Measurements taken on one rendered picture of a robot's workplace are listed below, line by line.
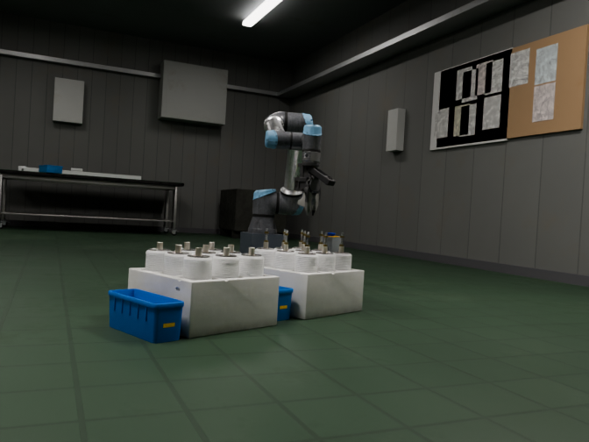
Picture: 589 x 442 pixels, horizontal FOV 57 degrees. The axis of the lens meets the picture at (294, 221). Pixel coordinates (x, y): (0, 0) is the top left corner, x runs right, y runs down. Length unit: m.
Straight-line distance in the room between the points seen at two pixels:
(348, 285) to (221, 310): 0.71
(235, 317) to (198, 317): 0.15
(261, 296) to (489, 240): 3.58
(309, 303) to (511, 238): 3.18
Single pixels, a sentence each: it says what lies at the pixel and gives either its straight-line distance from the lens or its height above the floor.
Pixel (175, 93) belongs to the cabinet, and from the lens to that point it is 8.69.
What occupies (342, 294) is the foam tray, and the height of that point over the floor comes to 0.09.
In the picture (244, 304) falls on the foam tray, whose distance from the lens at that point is 1.91.
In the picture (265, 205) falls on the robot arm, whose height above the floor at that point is 0.44.
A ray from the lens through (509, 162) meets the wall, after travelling 5.19.
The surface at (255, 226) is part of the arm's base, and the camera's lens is 2.81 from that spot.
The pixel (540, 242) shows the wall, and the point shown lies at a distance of 4.90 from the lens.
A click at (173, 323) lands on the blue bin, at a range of 1.75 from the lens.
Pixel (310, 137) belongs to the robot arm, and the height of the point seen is 0.72.
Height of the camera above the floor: 0.41
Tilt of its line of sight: 1 degrees down
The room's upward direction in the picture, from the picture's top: 3 degrees clockwise
